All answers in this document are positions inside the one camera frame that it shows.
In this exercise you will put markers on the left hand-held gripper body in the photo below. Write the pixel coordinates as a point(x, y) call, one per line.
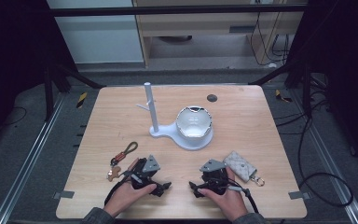
point(150, 165)

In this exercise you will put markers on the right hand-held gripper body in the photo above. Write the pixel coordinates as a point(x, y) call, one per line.
point(213, 166)

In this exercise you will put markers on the grey patterned key pouch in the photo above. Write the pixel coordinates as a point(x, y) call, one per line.
point(239, 166)

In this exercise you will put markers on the white bowl with silver rim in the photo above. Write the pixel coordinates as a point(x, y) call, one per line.
point(194, 123)

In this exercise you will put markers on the white key stand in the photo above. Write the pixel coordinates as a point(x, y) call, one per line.
point(151, 105)

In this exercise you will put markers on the person's left hand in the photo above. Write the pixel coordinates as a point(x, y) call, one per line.
point(126, 197)

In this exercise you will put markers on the person's right hand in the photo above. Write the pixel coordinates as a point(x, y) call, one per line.
point(230, 202)

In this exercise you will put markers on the black yellow tape strip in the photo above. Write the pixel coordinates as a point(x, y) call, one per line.
point(281, 95)

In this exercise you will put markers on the black metal stand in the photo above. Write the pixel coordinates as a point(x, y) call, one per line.
point(306, 90)
point(48, 93)

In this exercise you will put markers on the white cabinet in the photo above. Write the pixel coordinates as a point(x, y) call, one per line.
point(99, 40)

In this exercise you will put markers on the black horizontal bar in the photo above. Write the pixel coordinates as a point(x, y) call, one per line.
point(167, 10)

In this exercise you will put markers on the dark curtain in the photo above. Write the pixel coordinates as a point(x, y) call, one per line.
point(348, 46)
point(12, 46)

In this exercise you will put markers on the grey table bracket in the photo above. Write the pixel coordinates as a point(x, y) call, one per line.
point(63, 194)
point(299, 195)

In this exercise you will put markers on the metal floor rail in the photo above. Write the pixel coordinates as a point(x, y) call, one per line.
point(28, 165)
point(332, 161)

